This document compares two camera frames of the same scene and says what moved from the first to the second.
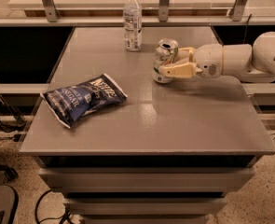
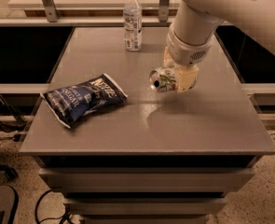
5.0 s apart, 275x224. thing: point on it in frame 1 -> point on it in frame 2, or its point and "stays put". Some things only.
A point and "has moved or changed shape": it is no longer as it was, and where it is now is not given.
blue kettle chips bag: [70, 104] stays put
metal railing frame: [52, 19] stays put
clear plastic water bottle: [132, 21] stays put
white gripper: [208, 61] -> [184, 50]
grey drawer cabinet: [169, 153] stays put
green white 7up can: [165, 52] has moved or changed shape
